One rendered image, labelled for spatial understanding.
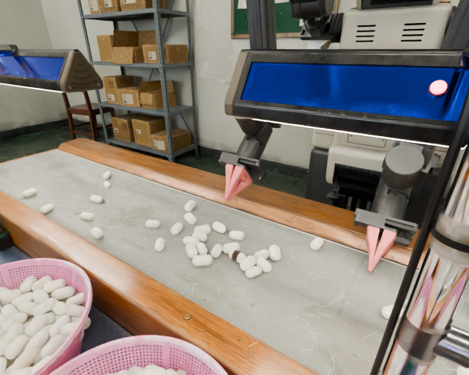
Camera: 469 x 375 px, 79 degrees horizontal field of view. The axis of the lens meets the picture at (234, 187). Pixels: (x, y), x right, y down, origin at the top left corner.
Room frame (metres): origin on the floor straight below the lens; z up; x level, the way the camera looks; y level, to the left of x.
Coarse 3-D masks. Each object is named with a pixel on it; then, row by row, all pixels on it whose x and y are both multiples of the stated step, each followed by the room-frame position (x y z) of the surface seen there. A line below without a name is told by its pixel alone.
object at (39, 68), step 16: (0, 64) 0.71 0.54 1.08; (16, 64) 0.66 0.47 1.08; (32, 64) 0.63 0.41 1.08; (48, 64) 0.59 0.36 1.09; (64, 64) 0.56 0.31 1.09; (80, 64) 0.57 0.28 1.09; (0, 80) 0.68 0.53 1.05; (16, 80) 0.64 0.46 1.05; (32, 80) 0.60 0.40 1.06; (48, 80) 0.56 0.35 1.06; (64, 80) 0.54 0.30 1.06; (80, 80) 0.56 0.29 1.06; (96, 80) 0.59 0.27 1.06
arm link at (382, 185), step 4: (380, 180) 0.51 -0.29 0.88; (380, 184) 0.50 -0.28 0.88; (384, 184) 0.49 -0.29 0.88; (380, 188) 0.49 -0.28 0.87; (384, 188) 0.48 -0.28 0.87; (388, 188) 0.48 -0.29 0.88; (392, 188) 0.47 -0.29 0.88; (408, 188) 0.47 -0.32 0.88; (392, 192) 0.47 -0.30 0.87; (396, 192) 0.47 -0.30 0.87; (400, 192) 0.47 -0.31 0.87; (404, 192) 0.46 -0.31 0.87; (408, 192) 0.47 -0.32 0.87; (408, 196) 0.46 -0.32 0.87
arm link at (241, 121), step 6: (240, 120) 0.60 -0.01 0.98; (246, 120) 0.60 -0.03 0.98; (252, 120) 0.60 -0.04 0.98; (258, 120) 0.61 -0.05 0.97; (240, 126) 0.63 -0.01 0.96; (246, 126) 0.61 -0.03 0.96; (252, 126) 0.61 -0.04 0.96; (258, 126) 0.62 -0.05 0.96; (276, 126) 0.68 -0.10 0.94; (246, 132) 0.63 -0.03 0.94; (252, 132) 0.62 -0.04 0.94
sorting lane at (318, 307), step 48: (48, 192) 0.73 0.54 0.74; (96, 192) 0.73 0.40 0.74; (144, 192) 0.73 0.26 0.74; (96, 240) 0.50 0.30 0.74; (144, 240) 0.50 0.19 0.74; (240, 240) 0.50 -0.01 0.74; (288, 240) 0.50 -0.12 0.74; (192, 288) 0.36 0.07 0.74; (240, 288) 0.36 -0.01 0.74; (288, 288) 0.36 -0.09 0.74; (336, 288) 0.36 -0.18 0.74; (384, 288) 0.36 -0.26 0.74; (288, 336) 0.27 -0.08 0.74; (336, 336) 0.27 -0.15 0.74
